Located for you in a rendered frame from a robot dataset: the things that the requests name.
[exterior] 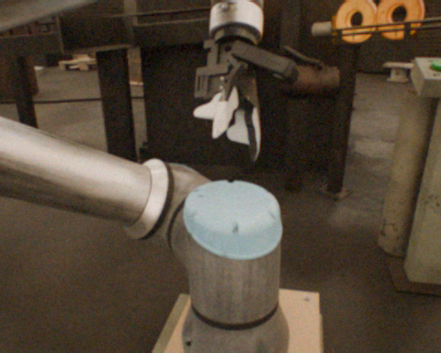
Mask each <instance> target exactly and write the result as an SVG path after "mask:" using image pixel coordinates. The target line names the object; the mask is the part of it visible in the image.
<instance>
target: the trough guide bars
mask: <svg viewBox="0 0 441 353"><path fill-rule="evenodd" d="M433 22H441V17H433V18H426V19H419V20H412V21H397V22H390V23H384V24H377V25H369V26H364V25H362V26H355V27H348V28H335V29H333V32H336V34H333V38H336V46H342V43H343V37H348V36H357V35H366V34H382V33H391V32H399V31H403V36H402V41H406V40H410V39H412V38H418V37H419V30H428V29H437V28H441V24H438V25H431V26H423V27H417V26H415V27H411V25H412V24H419V23H421V24H425V23H433ZM389 26H403V28H393V29H384V30H369V31H360V32H353V33H345V34H343V31H345V30H353V29H368V28H382V27H389ZM411 30H415V32H414V33H413V34H412V35H411Z"/></svg>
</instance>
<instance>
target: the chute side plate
mask: <svg viewBox="0 0 441 353"><path fill-rule="evenodd" d="M209 31H210V20H208V21H199V22H190V23H182V24H163V25H155V26H146V27H137V28H134V44H135V47H152V46H163V45H173V44H184V43H193V42H204V41H207V40H211V37H210V35H209ZM5 51H16V52H17V57H21V56H32V55H42V54H53V53H62V48H61V43H60V39H59V34H57V35H40V36H32V37H23V38H14V39H5V40H0V58H6V53H5Z"/></svg>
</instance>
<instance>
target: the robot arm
mask: <svg viewBox="0 0 441 353"><path fill-rule="evenodd" d="M103 1H106V0H0V31H4V30H8V29H10V28H14V27H17V26H22V25H26V24H28V23H30V22H33V21H39V20H41V19H43V18H46V17H53V16H56V15H59V14H61V13H63V12H69V11H72V10H75V9H76V8H80V7H85V6H89V5H92V4H94V3H100V2H103ZM262 13H263V0H211V21H210V31H209V35H210V37H211V40H207V41H204V49H205V50H206V51H207V52H208V63H207V67H203V68H198V70H197V81H196V90H195V98H198V97H199V101H200V102H202V104H203V105H205V104H207V105H205V106H201V107H198V108H197V109H196V110H195V111H194V115H195V116H196V117H199V118H203V119H208V120H214V122H213V133H212V137H213V138H219V137H220V136H221V134H222V133H224V132H225V131H226V130H227V129H228V124H229V121H230V119H231V118H232V112H233V111H234V110H235V109H236V108H240V107H241V106H243V108H245V109H243V108H240V109H238V110H236V112H235V124H234V125H233V126H232V127H230V128H229V129H228V130H227V135H228V137H229V138H230V139H231V140H232V141H236V142H245V143H248V144H249V152H250V156H251V161H255V159H256V157H257V153H258V151H259V139H260V130H259V129H260V115H259V106H258V101H257V92H256V91H257V88H256V82H255V79H254V76H255V73H254V71H253V70H255V71H257V72H258V73H260V74H266V75H267V76H270V77H271V78H275V79H276V81H278V82H279V83H283V84H289V85H292V86H294V83H295V82H296V81H297V79H298V78H299V74H300V72H299V69H298V67H297V65H296V64H295V63H294V61H291V60H290V59H288V58H286V57H283V56H282V57H280V56H276V55H275V54H273V53H271V52H268V51H262V50H261V49H258V48H256V45H257V44H258V42H260V41H261V39H262V23H263V15H262ZM199 77H201V79H200V89H199V91H198V78H199ZM0 196H2V197H6V198H9V199H18V200H21V201H25V202H28V203H35V204H38V205H41V206H45V207H48V208H55V209H58V210H61V211H68V212H74V213H78V214H81V215H84V216H87V217H95V218H98V219H101V220H105V221H108V222H117V223H120V224H123V226H124V229H125V231H126V232H127V234H128V235H129V236H130V237H132V238H134V239H138V240H145V241H148V242H152V243H157V244H160V245H165V246H166V247H168V249H170V251H171V252H172V253H173V254H174V255H175V257H176V258H178V260H179V262H180V263H182V264H183V265H184V267H185V268H186V269H187V272H188V282H189V292H190V302H191V303H190V305H189V308H188V312H187V316H186V318H185V320H184V324H183V327H182V346H183V350H184V353H288V349H289V327H288V322H287V320H286V318H285V314H284V313H283V311H282V309H281V307H280V303H279V282H280V248H281V232H282V227H281V219H280V209H279V206H278V204H277V200H276V199H275V198H274V197H273V196H272V195H271V194H269V193H267V192H266V190H265V189H264V188H260V187H258V186H257V185H254V184H248V183H245V182H241V181H234V183H228V182H227V180H223V181H216V182H211V181H210V180H209V179H206V178H205V177H204V176H202V175H200V174H199V173H198V172H197V171H196V170H193V169H192V168H190V167H188V166H186V165H177V164H168V163H166V162H164V161H159V160H156V159H153V160H151V161H147V162H146V163H145V164H143V165H138V164H136V163H133V162H132V161H127V160H124V159H122V158H119V157H117V156H114V155H111V154H107V153H105V152H100V151H98V150H96V149H93V148H89V147H87V146H84V145H82V144H80V143H75V142H71V141H69V140H66V139H63V138H61V137H58V136H56V135H53V134H48V133H47V132H44V131H41V130H36V129H34V128H31V127H29V126H27V125H22V124H20V123H17V122H15V121H13V120H8V119H5V118H3V117H0Z"/></svg>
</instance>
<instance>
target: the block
mask: <svg viewBox="0 0 441 353"><path fill-rule="evenodd" d="M301 7H302V0H282V10H281V24H280V56H294V55H292V54H290V53H289V52H288V51H285V50H284V46H285V45H288V44H289V45H291V48H292V49H293V50H294V51H299V39H300V18H301Z"/></svg>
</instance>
